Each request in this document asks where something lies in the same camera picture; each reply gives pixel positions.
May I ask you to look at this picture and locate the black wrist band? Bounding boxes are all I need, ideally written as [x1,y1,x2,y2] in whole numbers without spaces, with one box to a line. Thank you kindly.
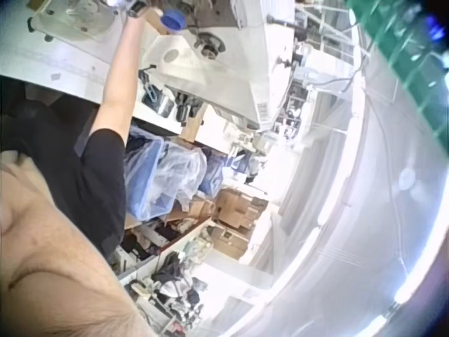
[126,0,149,18]

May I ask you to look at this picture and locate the clear acrylic plate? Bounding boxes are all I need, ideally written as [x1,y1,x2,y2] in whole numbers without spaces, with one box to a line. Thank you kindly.
[27,0,122,43]

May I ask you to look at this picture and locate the blue plastic cap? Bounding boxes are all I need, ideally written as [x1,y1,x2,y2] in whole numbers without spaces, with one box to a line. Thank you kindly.
[160,9,186,32]

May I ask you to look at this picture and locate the shiny metal tin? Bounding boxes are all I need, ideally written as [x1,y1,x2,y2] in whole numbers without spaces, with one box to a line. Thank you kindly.
[154,89,176,119]

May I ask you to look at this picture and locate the black machine part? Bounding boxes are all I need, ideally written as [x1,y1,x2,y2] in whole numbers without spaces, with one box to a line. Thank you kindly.
[175,91,205,122]

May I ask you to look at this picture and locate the white sewing machine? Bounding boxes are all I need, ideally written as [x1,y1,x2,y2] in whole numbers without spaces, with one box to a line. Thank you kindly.
[142,0,299,133]

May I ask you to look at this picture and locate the large blue crate with bag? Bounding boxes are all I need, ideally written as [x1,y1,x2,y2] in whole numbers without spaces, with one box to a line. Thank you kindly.
[124,126,208,220]

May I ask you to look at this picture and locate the small blue crate with bag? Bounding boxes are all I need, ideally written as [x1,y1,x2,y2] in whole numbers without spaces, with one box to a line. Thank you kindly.
[198,147,229,198]

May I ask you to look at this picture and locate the white metal rack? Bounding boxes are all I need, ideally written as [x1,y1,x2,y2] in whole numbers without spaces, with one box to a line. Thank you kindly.
[279,0,369,138]

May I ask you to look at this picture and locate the heap of cardboard boxes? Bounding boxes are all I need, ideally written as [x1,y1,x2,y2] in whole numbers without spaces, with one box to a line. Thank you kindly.
[213,187,269,260]

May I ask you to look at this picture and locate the cluttered storage shelf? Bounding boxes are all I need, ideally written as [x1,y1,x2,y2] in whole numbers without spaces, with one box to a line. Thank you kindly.
[117,217,225,337]

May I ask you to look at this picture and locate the green grid netting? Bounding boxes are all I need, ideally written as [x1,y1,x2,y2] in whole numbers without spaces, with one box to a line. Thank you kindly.
[345,0,449,141]

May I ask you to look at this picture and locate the ceiling tube lamp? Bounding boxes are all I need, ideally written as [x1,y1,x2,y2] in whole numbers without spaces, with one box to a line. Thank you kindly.
[371,280,422,331]

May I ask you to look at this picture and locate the blue handled tool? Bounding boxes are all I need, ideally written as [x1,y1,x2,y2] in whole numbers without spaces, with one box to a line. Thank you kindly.
[140,81,161,105]

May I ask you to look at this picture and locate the wooden post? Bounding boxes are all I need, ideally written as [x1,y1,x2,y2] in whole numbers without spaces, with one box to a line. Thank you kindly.
[180,105,212,143]

